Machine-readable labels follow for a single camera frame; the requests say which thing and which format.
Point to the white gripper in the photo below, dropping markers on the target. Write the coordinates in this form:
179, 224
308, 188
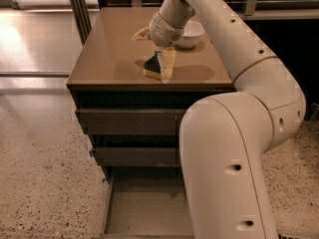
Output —
164, 31

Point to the green and yellow sponge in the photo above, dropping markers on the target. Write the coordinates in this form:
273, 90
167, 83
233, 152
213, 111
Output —
152, 66

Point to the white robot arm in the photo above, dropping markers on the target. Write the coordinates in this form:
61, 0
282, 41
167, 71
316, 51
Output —
222, 137

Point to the brown drawer cabinet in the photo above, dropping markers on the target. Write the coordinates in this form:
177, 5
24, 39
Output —
109, 75

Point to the top drawer front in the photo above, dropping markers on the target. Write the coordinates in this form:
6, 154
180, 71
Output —
130, 122

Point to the middle drawer front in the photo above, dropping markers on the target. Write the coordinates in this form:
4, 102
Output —
137, 156

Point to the open bottom drawer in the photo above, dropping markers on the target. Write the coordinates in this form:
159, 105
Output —
148, 205

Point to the white ceramic bowl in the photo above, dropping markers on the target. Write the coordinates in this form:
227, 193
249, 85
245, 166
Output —
191, 35

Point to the dark vertical post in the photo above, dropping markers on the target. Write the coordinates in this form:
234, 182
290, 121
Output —
82, 19

